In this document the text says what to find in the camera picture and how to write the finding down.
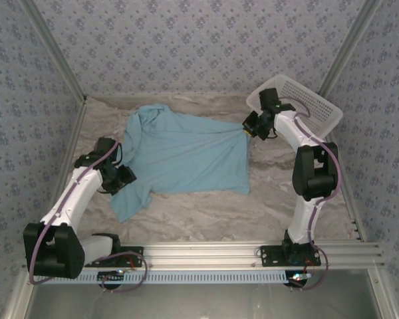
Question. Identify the aluminium lower frame post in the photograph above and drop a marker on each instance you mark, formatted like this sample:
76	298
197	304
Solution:
19	295
382	295

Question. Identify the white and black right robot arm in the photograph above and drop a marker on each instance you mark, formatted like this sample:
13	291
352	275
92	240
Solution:
292	129

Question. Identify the black controller board with LEDs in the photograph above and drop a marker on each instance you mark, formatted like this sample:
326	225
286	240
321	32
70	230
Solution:
297	280
109	277

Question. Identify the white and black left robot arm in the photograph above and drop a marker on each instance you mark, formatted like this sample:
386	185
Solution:
79	186

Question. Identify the aluminium frame cross rail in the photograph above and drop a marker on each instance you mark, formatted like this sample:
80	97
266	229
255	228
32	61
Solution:
203	254

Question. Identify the aluminium diagonal frame post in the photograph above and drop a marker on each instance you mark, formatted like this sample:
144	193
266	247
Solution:
57	50
348	50

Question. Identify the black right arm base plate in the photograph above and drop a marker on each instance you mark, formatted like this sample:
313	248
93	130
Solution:
271	256

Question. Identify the white perforated plastic basket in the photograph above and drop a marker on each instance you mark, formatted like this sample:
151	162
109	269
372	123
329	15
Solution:
316	99

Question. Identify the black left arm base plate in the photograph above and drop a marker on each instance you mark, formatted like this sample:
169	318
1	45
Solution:
133	254

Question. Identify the marble pattern table cover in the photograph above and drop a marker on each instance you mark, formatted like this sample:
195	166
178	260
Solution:
203	216

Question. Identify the light blue t-shirt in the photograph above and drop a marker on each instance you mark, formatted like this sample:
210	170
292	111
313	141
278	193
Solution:
186	156

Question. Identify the aluminium table side rail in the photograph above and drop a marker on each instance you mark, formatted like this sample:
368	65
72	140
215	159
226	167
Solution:
64	166
356	216

